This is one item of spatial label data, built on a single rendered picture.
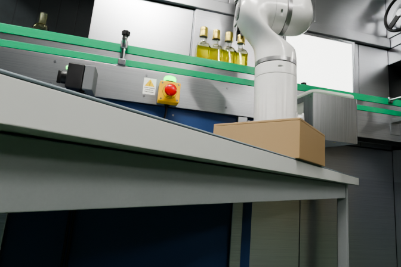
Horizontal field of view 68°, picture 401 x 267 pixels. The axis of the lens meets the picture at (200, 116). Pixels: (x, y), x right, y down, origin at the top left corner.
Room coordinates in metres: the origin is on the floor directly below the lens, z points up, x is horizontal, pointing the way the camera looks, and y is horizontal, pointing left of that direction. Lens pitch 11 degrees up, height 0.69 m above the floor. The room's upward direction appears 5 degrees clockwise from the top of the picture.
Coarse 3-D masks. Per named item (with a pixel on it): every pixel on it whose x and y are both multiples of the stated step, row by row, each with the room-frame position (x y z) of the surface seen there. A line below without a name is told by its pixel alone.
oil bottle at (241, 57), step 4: (240, 48) 1.21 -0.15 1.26; (236, 52) 1.20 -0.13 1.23; (240, 52) 1.20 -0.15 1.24; (244, 52) 1.21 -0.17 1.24; (236, 56) 1.20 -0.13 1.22; (240, 56) 1.20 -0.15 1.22; (244, 56) 1.21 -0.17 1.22; (236, 60) 1.20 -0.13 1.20; (240, 60) 1.20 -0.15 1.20; (244, 60) 1.21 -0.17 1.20; (240, 64) 1.21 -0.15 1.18; (244, 64) 1.21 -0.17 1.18
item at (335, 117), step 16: (304, 96) 0.99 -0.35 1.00; (320, 96) 0.95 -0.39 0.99; (336, 96) 0.96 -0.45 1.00; (304, 112) 0.98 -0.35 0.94; (320, 112) 0.95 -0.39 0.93; (336, 112) 0.96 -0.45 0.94; (352, 112) 0.97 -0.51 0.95; (320, 128) 0.95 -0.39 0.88; (336, 128) 0.96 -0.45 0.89; (352, 128) 0.97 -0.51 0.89; (336, 144) 1.03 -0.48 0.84; (352, 144) 1.00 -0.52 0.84
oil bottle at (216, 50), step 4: (212, 44) 1.19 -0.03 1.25; (216, 44) 1.19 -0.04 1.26; (212, 48) 1.18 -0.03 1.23; (216, 48) 1.18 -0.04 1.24; (220, 48) 1.19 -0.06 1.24; (212, 52) 1.18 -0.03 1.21; (216, 52) 1.18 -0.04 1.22; (220, 52) 1.19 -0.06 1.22; (212, 56) 1.18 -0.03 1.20; (216, 56) 1.18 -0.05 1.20; (220, 56) 1.19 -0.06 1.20; (220, 60) 1.19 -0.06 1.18
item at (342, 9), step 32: (96, 0) 1.24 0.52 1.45; (128, 0) 1.27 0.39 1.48; (160, 0) 1.29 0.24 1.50; (192, 0) 1.31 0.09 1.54; (224, 0) 1.37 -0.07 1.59; (320, 0) 1.49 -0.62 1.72; (352, 0) 1.54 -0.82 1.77; (384, 0) 1.59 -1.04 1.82; (96, 32) 1.24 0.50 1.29; (160, 32) 1.30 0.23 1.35; (192, 32) 1.34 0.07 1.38; (320, 32) 1.47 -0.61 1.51; (352, 32) 1.51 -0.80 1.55; (384, 32) 1.59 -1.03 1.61; (384, 64) 1.58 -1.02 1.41; (384, 96) 1.58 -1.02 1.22; (352, 160) 1.53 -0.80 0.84; (384, 160) 1.58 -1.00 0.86
